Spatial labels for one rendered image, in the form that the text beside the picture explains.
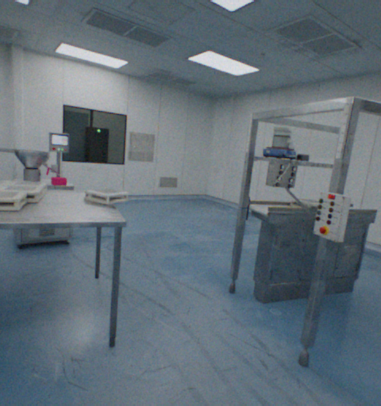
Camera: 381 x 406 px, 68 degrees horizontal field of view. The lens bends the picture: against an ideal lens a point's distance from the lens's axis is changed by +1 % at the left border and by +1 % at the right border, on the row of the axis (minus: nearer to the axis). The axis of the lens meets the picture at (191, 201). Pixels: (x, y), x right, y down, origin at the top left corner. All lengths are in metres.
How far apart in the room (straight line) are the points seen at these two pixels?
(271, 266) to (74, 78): 5.47
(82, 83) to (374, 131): 5.61
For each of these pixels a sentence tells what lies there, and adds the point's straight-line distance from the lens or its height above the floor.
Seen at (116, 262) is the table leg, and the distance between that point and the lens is 1.84.
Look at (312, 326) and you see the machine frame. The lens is 2.10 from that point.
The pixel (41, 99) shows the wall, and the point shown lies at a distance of 6.55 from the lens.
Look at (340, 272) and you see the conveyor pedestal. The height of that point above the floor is 0.25.
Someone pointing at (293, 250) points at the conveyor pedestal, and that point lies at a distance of 2.78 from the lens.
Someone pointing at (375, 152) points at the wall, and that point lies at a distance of 5.66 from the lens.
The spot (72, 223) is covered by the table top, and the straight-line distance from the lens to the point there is 1.71.
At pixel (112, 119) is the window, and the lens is 6.87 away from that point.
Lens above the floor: 1.32
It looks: 10 degrees down
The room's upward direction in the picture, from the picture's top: 6 degrees clockwise
